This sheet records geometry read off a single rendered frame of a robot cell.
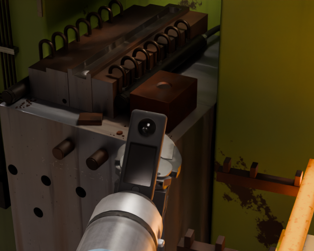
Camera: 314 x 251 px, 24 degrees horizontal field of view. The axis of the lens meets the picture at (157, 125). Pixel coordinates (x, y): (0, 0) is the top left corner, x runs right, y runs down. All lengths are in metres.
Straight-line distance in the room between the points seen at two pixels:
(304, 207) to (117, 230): 0.38
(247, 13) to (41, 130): 0.46
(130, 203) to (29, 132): 0.62
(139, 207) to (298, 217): 0.31
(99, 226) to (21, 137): 0.67
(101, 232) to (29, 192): 0.74
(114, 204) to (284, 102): 0.59
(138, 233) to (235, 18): 0.62
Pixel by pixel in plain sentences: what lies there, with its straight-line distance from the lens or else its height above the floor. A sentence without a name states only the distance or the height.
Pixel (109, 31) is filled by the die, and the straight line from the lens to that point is 1.61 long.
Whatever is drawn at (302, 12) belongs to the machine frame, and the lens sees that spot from 1.31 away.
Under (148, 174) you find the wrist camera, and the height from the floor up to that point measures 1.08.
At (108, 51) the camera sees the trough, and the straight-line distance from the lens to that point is 1.52.
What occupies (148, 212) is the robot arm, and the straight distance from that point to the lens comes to 0.88.
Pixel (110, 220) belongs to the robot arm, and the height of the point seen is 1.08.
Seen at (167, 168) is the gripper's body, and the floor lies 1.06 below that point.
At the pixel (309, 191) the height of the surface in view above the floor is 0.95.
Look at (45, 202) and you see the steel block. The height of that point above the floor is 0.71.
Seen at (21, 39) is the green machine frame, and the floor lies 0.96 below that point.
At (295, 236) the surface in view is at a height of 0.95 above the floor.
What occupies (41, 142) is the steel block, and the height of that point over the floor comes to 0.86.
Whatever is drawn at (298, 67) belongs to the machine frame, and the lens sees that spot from 1.35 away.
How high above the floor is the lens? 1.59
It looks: 29 degrees down
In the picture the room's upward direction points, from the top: straight up
